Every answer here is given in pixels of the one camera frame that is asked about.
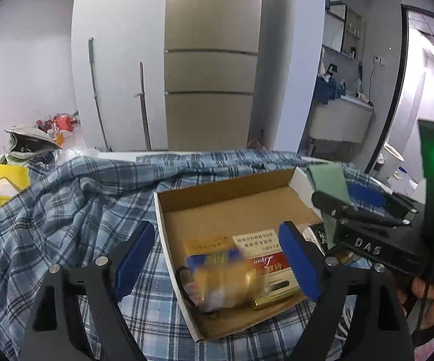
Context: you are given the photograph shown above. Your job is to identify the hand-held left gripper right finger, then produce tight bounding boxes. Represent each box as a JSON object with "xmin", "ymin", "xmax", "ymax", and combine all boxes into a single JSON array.
[{"xmin": 278, "ymin": 221, "xmax": 417, "ymax": 361}]

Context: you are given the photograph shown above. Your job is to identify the black patterned packet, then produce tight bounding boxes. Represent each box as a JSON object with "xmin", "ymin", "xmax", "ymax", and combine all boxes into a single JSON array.
[{"xmin": 309, "ymin": 224, "xmax": 333, "ymax": 251}]

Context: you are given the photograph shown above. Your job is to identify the beige vanity cabinet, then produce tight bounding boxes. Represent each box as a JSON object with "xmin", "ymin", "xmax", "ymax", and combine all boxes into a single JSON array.
[{"xmin": 309, "ymin": 96, "xmax": 374, "ymax": 144}]

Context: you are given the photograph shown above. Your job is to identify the grey crumpled bag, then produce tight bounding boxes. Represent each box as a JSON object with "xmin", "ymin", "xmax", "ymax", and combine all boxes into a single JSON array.
[{"xmin": 5, "ymin": 126, "xmax": 62, "ymax": 159}]

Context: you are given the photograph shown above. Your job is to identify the dark red broom handle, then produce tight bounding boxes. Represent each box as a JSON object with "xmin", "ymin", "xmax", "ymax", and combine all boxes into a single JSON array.
[{"xmin": 134, "ymin": 61, "xmax": 152, "ymax": 152}]

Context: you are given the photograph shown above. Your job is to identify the white and red cigarette pack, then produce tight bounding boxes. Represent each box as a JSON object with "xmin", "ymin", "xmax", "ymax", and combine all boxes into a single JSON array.
[{"xmin": 232, "ymin": 229, "xmax": 305, "ymax": 311}]

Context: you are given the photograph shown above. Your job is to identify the small white plush piece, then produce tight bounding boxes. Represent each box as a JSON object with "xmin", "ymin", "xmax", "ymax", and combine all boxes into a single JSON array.
[{"xmin": 201, "ymin": 290, "xmax": 226, "ymax": 311}]

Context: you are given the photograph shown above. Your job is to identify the blue plaid cloth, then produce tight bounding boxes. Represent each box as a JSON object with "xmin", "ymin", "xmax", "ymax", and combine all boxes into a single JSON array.
[{"xmin": 0, "ymin": 150, "xmax": 390, "ymax": 361}]

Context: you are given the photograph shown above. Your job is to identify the mirror wall cabinet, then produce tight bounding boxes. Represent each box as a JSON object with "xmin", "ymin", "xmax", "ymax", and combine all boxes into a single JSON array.
[{"xmin": 324, "ymin": 0, "xmax": 364, "ymax": 61}]

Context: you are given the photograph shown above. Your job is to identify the grey mop handle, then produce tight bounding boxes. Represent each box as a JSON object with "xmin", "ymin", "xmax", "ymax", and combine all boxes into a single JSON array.
[{"xmin": 88, "ymin": 38, "xmax": 112, "ymax": 152}]

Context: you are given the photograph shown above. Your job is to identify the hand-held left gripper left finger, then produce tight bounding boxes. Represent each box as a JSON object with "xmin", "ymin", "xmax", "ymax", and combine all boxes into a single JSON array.
[{"xmin": 20, "ymin": 221, "xmax": 157, "ymax": 361}]

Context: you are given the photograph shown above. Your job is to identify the gold cigarette pack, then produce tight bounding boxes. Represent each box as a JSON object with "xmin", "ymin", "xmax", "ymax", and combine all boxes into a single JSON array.
[{"xmin": 187, "ymin": 250, "xmax": 268, "ymax": 311}]

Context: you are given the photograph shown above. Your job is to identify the shallow cardboard box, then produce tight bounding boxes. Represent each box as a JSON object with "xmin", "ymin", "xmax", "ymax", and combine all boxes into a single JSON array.
[{"xmin": 153, "ymin": 167, "xmax": 338, "ymax": 343}]

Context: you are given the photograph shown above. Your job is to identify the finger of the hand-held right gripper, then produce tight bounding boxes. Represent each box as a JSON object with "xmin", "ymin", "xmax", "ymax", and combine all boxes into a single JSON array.
[
  {"xmin": 312, "ymin": 190, "xmax": 414, "ymax": 230},
  {"xmin": 347, "ymin": 184, "xmax": 420, "ymax": 216}
]

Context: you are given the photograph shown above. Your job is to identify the dark blue clothes pile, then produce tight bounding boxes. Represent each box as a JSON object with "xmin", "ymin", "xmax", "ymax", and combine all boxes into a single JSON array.
[{"xmin": 316, "ymin": 75, "xmax": 346, "ymax": 105}]

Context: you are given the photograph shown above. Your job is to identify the red plastic bags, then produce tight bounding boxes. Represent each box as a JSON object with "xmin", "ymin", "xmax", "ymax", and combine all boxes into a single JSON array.
[{"xmin": 37, "ymin": 113, "xmax": 79, "ymax": 146}]

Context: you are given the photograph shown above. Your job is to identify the gold refrigerator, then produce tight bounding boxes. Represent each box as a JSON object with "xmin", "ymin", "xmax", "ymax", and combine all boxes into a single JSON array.
[{"xmin": 164, "ymin": 0, "xmax": 264, "ymax": 152}]

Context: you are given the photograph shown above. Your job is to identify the white cable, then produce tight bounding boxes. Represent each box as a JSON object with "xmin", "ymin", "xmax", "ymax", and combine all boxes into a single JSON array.
[{"xmin": 334, "ymin": 304, "xmax": 354, "ymax": 344}]

